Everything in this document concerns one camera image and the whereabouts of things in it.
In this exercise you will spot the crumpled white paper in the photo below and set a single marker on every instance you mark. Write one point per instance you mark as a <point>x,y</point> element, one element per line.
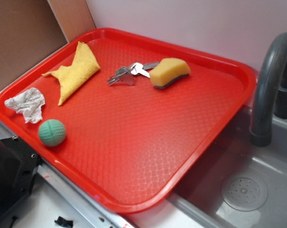
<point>28,104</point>

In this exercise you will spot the red plastic tray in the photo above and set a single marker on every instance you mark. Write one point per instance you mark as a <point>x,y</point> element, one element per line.
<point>128,146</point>

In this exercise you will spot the silver key bunch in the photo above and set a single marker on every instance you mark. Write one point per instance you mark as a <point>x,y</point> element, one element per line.
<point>127,74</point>

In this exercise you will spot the yellow sponge with grey pad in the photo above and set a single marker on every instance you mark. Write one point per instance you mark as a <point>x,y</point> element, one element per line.
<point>167,71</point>

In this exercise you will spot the yellow cloth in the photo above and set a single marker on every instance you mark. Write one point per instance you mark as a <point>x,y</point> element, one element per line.
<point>72,77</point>

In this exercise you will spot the green textured ball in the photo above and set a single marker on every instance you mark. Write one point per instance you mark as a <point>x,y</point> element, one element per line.
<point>52,132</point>

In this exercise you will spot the grey plastic sink basin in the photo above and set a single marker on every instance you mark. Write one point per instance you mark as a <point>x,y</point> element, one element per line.
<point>198,194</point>

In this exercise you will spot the wooden board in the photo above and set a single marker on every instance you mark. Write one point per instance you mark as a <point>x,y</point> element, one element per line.
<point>73,17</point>

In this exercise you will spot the round sink drain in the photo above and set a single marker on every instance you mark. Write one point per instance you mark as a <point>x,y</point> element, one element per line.
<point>244,191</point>

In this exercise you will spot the grey toy faucet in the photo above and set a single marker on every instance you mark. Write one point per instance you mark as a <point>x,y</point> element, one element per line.
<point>271,92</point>

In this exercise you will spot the black tape scrap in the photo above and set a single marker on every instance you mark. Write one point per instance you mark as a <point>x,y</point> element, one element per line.
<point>64,222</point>

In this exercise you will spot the brown cardboard panel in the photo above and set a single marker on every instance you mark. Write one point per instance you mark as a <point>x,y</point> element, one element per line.
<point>29,32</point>

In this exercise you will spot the aluminium frame rail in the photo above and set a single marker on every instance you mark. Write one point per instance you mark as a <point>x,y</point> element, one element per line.
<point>52,196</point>

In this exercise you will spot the black metal bracket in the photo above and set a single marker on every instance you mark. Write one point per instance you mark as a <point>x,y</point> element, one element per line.
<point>18,167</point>

